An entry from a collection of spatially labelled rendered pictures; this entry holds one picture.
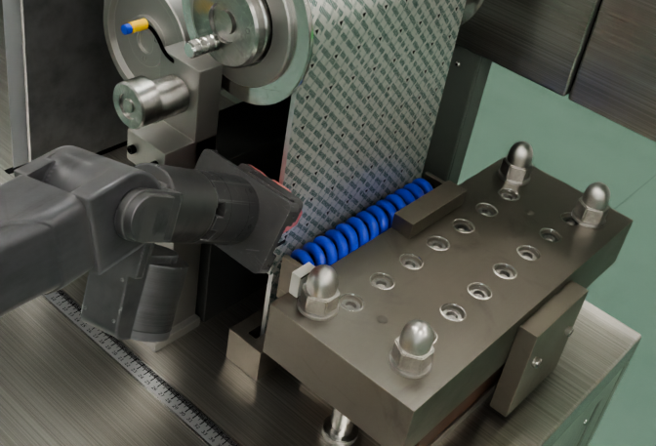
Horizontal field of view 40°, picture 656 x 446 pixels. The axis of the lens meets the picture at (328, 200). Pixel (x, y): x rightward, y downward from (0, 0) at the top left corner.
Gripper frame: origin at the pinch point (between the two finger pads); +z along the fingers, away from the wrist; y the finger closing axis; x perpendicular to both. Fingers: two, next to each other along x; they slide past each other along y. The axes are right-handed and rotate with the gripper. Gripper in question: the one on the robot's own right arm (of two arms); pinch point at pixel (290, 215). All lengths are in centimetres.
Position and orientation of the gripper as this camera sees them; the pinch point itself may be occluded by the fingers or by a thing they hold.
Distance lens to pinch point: 81.7
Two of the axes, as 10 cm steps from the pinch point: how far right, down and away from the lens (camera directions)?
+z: 5.0, 0.6, 8.6
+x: 4.4, -8.8, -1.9
